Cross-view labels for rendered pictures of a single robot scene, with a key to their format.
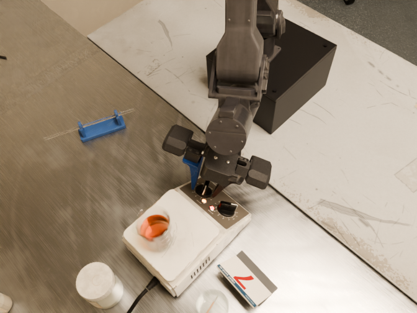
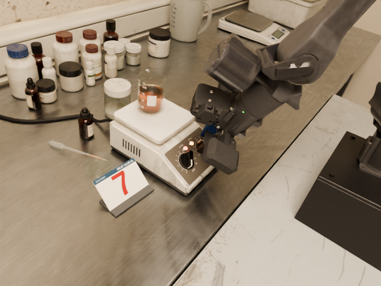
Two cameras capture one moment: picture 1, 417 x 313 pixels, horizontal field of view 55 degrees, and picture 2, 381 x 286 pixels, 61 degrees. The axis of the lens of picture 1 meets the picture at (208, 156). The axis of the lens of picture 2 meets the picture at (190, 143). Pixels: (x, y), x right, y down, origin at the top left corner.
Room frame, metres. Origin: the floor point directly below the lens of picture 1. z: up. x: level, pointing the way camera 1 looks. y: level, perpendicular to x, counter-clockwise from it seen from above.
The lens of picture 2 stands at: (0.15, -0.44, 1.36)
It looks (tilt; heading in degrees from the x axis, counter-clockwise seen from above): 39 degrees down; 70
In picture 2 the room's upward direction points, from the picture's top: 11 degrees clockwise
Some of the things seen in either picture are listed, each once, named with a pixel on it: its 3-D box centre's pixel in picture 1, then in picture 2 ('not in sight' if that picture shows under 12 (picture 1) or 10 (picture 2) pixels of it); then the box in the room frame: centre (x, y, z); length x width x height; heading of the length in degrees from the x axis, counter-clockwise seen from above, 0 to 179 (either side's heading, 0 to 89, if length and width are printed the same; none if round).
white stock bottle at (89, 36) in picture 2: not in sight; (90, 49); (0.12, 0.43, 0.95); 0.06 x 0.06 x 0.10
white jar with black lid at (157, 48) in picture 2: not in sight; (159, 42); (0.33, 0.53, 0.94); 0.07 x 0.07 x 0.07
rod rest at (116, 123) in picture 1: (100, 125); not in sight; (0.54, 0.23, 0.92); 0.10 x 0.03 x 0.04; 107
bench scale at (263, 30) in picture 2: not in sight; (254, 26); (0.76, 0.76, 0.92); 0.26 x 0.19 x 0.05; 136
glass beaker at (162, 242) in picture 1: (154, 230); (149, 92); (0.24, 0.09, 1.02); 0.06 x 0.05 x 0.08; 114
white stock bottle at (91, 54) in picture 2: not in sight; (92, 61); (0.13, 0.37, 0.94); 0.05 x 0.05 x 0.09
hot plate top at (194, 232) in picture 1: (171, 233); (155, 116); (0.25, 0.07, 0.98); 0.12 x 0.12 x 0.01; 42
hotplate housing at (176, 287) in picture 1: (185, 231); (163, 139); (0.27, 0.05, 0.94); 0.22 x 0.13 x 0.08; 132
